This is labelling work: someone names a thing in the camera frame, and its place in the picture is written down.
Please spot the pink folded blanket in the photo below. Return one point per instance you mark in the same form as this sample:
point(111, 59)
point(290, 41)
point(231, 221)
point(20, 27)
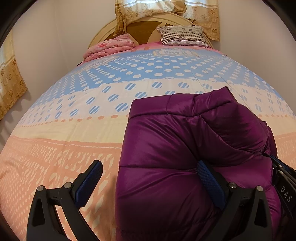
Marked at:
point(108, 47)

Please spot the beige curtain left wall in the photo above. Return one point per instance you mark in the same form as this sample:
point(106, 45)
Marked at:
point(12, 85)

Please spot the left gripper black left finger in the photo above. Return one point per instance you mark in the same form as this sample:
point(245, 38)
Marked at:
point(44, 222)

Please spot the purple puffer jacket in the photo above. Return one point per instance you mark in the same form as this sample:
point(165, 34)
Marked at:
point(159, 195)

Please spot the striped grey pillow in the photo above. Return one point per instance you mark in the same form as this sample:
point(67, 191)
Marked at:
point(183, 35)

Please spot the cream wooden headboard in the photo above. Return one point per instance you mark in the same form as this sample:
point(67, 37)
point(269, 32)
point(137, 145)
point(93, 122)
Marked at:
point(143, 30)

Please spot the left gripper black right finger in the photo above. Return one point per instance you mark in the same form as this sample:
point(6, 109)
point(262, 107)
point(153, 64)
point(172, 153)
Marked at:
point(242, 214)

